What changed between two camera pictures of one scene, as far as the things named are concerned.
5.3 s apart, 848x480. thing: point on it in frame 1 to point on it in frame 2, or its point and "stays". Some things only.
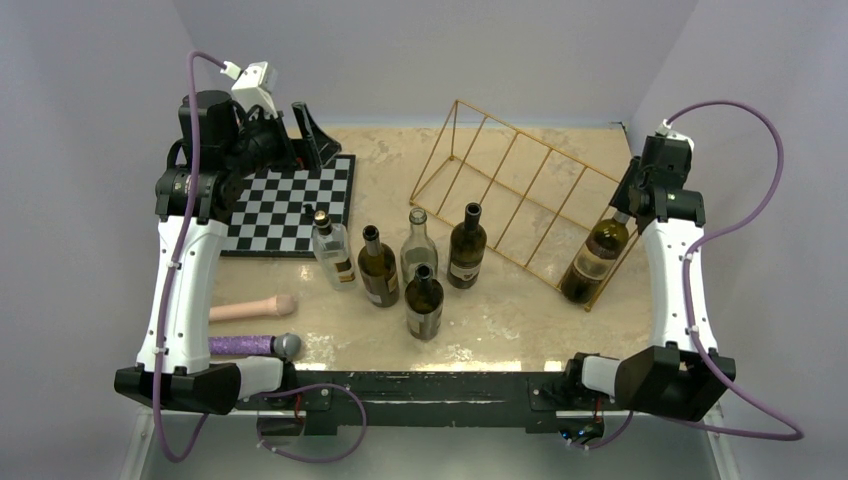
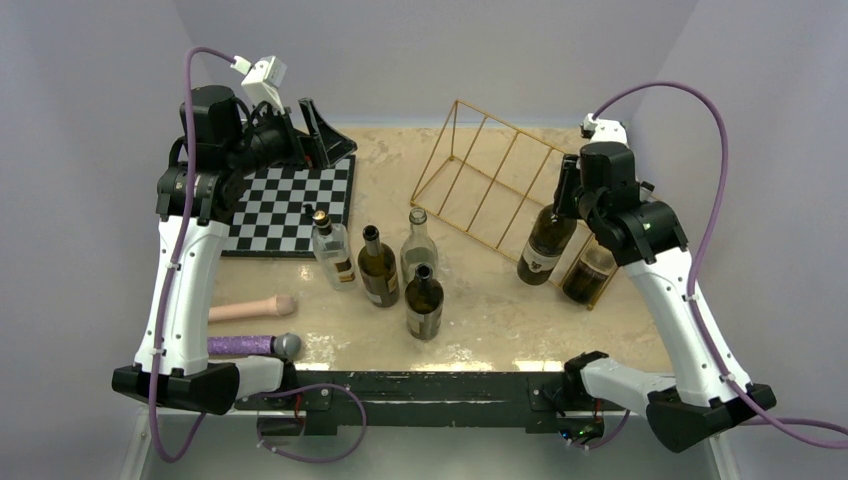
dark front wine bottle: [424, 301] stays
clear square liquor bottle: [333, 251] stays
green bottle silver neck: [378, 268] stays
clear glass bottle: [418, 248] stays
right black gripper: [620, 199] to [571, 172]
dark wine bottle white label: [467, 249] to [549, 238]
